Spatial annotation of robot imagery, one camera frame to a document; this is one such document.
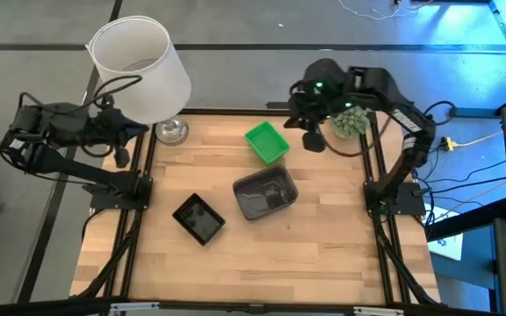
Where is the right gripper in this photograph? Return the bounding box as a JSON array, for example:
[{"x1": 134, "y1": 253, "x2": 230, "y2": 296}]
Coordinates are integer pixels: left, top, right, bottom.
[{"x1": 283, "y1": 90, "x2": 327, "y2": 133}]

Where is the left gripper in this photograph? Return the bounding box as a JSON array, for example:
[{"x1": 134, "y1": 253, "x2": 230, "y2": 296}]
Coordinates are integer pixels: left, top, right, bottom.
[{"x1": 97, "y1": 107, "x2": 151, "y2": 148}]

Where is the green slotted plastic basket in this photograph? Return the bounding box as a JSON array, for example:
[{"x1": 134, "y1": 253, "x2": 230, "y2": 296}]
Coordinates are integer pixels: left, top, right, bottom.
[{"x1": 243, "y1": 120, "x2": 292, "y2": 167}]

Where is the grey translucent plastic bin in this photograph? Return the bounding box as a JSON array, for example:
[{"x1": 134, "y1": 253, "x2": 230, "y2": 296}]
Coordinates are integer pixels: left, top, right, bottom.
[{"x1": 231, "y1": 163, "x2": 300, "y2": 222}]

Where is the black slotted plastic basket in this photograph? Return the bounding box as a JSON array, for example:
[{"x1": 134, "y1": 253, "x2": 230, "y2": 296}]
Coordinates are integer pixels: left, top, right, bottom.
[{"x1": 171, "y1": 191, "x2": 228, "y2": 247}]

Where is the white shade silver table lamp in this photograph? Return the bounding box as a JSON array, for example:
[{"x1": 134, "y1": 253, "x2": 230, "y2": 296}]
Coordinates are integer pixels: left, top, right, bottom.
[{"x1": 84, "y1": 15, "x2": 192, "y2": 147}]

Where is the potted green succulent plant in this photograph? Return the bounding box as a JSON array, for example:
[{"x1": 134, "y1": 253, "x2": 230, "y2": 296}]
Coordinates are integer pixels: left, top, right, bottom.
[{"x1": 330, "y1": 105, "x2": 372, "y2": 141}]

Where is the white paper sheet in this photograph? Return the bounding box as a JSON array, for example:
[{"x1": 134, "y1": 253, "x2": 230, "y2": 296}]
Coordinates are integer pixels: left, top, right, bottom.
[{"x1": 427, "y1": 205, "x2": 465, "y2": 262}]

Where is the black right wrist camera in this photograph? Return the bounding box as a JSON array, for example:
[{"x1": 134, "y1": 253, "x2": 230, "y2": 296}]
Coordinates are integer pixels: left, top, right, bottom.
[{"x1": 301, "y1": 130, "x2": 327, "y2": 154}]

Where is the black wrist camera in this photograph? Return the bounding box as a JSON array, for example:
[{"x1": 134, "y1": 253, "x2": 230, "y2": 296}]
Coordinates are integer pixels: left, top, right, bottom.
[
  {"x1": 113, "y1": 146, "x2": 132, "y2": 170},
  {"x1": 301, "y1": 130, "x2": 327, "y2": 154}
]

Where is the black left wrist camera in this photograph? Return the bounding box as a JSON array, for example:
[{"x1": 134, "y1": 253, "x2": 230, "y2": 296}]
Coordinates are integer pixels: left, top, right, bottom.
[{"x1": 113, "y1": 146, "x2": 132, "y2": 170}]

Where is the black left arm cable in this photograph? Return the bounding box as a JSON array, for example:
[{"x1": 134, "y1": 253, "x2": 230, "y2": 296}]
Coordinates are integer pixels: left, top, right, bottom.
[{"x1": 18, "y1": 74, "x2": 143, "y2": 116}]

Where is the yellow extension cord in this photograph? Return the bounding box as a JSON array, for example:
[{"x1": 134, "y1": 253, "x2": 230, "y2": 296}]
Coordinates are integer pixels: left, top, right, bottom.
[{"x1": 439, "y1": 129, "x2": 506, "y2": 151}]

